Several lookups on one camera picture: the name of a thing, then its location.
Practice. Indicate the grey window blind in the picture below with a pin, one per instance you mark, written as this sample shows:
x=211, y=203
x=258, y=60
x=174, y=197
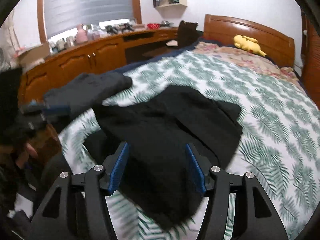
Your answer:
x=62, y=15

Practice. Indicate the yellow plush toy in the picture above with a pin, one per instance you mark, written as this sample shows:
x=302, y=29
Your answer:
x=248, y=44

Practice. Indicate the louvered wooden wardrobe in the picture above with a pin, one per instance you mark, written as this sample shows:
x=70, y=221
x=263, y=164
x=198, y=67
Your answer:
x=310, y=58

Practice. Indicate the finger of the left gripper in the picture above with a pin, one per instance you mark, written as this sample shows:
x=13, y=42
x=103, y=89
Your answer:
x=35, y=108
x=32, y=122

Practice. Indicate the pink vase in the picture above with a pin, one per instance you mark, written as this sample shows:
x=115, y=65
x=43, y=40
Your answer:
x=81, y=36

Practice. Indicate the dark wooden chair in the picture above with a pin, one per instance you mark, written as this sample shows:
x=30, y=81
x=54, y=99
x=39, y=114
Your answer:
x=187, y=34

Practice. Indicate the black double-breasted coat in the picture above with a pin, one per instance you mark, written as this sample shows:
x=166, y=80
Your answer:
x=156, y=176

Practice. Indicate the floral quilt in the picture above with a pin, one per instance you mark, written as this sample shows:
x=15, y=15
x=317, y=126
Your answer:
x=242, y=58

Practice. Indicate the red bowl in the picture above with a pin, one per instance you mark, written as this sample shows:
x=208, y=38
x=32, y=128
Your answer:
x=153, y=26

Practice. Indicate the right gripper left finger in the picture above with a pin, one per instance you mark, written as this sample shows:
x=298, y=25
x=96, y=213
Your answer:
x=75, y=206

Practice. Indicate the black gripper tools on desk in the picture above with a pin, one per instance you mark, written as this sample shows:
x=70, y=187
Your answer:
x=119, y=29

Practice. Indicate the folded dark grey garment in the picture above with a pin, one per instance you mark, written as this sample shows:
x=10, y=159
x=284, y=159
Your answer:
x=86, y=91

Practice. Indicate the person's left hand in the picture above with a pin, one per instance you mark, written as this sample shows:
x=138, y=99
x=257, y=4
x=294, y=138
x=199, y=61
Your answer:
x=27, y=152

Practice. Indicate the long wooden cabinet desk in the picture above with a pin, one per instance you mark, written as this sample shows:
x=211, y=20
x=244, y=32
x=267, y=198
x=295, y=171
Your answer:
x=96, y=57

